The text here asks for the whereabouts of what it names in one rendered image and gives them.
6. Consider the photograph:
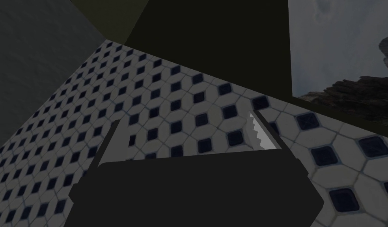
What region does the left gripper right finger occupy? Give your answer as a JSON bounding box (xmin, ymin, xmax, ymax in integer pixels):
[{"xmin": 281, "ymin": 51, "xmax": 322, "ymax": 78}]
[{"xmin": 242, "ymin": 110, "xmax": 283, "ymax": 151}]

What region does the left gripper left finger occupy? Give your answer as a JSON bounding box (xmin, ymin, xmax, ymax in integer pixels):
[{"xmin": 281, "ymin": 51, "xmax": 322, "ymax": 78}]
[{"xmin": 93, "ymin": 119, "xmax": 130, "ymax": 168}]

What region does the landscape picture on wall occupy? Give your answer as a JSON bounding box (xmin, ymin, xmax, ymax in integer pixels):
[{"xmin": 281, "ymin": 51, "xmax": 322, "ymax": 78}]
[{"xmin": 288, "ymin": 0, "xmax": 388, "ymax": 128}]

